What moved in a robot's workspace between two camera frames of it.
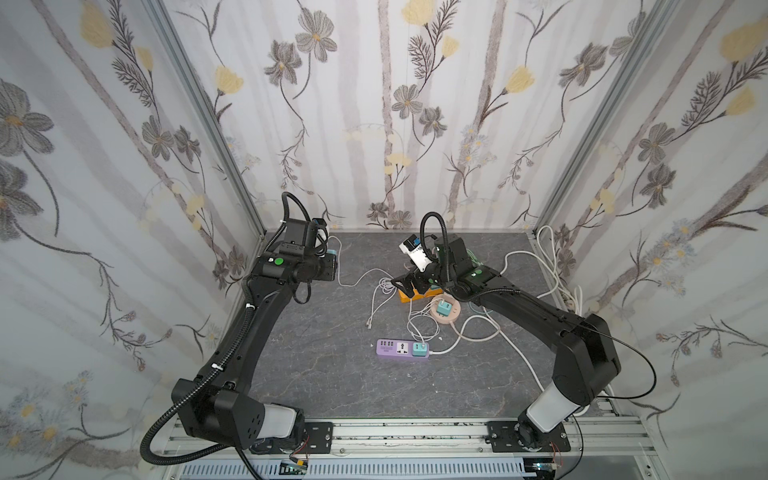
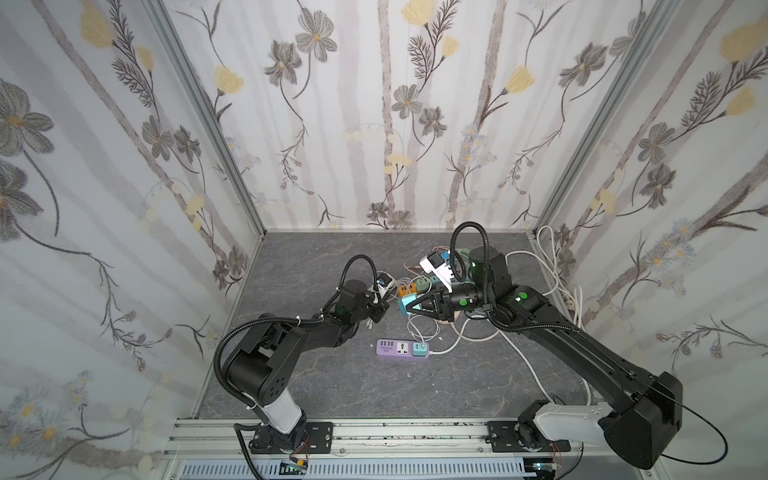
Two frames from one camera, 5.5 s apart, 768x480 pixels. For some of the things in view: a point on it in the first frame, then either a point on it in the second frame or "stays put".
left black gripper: [327, 267] -> [372, 297]
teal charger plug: [418, 350] stays put
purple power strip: [398, 348] stays put
